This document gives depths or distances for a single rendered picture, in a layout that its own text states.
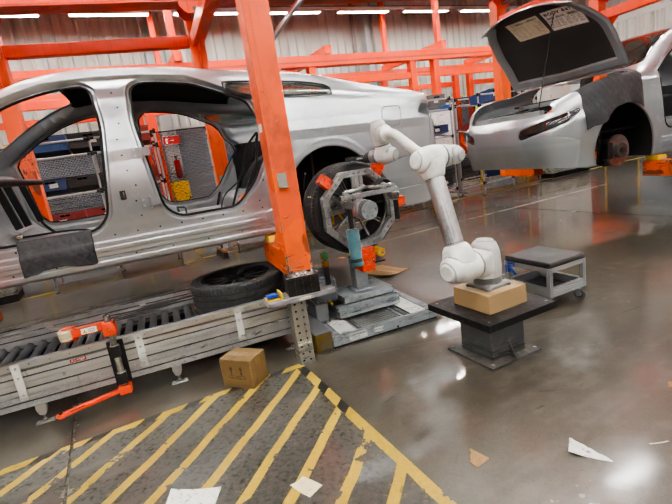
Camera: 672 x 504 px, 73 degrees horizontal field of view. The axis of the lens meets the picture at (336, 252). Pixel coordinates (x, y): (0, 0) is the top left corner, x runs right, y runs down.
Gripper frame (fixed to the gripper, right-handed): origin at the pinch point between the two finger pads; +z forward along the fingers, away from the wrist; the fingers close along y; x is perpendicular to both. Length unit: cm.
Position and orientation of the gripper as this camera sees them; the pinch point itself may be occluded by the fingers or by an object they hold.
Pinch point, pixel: (349, 159)
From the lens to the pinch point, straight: 330.8
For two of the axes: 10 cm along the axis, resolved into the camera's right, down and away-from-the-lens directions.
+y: 6.9, -2.4, 6.9
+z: -7.2, -0.5, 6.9
